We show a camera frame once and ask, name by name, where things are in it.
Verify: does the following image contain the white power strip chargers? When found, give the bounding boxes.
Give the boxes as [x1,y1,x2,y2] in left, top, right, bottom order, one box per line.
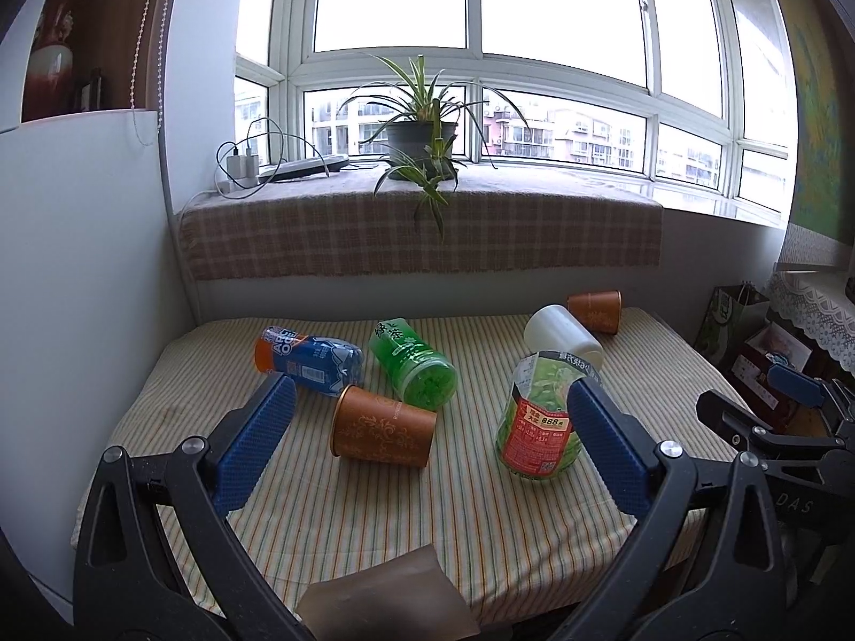
[213,115,332,200]

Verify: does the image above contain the green tea plastic bottle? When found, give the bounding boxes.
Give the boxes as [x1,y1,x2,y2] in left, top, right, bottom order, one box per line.
[370,318,458,412]

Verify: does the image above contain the grapefruit green tea bottle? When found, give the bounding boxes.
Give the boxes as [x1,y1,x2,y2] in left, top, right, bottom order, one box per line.
[495,351,599,480]

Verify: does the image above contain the black flat device windowsill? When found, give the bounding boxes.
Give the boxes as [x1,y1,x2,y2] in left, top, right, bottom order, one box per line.
[259,155,351,182]

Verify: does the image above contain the open cardboard box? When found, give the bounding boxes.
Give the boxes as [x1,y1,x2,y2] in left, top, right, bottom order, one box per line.
[725,323,812,430]

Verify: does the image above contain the white plastic cup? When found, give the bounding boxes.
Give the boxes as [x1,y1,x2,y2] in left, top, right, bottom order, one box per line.
[523,304,604,371]

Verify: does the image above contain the dark paper shopping bag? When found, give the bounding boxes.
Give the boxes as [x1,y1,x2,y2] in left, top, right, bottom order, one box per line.
[694,282,770,366]

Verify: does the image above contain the white lace cloth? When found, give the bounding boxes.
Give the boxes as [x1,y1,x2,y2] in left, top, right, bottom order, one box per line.
[767,271,853,373]

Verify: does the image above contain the plaid windowsill blanket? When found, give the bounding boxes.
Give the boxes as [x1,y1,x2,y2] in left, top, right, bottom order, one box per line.
[178,165,664,281]

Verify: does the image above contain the green landscape painting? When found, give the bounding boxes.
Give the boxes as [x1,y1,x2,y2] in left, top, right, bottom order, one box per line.
[777,0,853,245]

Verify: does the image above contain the near orange paper cup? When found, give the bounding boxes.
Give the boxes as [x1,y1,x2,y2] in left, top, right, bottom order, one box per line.
[330,385,438,469]

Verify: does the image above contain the red white ceramic vase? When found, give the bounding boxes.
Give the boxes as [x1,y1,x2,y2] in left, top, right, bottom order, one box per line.
[22,0,84,122]

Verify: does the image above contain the orange paper cup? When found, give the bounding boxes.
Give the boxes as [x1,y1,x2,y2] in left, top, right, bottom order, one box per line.
[565,290,623,334]
[330,385,438,469]

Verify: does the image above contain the far orange paper cup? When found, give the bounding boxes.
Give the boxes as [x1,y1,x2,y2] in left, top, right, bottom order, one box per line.
[565,290,623,334]

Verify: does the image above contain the brown paper piece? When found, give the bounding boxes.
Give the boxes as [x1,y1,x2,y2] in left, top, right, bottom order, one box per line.
[296,545,481,639]

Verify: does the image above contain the blue orange plastic bottle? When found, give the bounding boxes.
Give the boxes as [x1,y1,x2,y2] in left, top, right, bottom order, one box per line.
[254,326,364,396]

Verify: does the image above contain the beaded blind cord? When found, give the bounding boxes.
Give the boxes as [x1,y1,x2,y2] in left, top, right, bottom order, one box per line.
[127,0,170,148]

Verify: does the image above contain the potted spider plant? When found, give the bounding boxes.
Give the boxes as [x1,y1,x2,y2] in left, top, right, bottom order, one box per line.
[342,53,488,234]

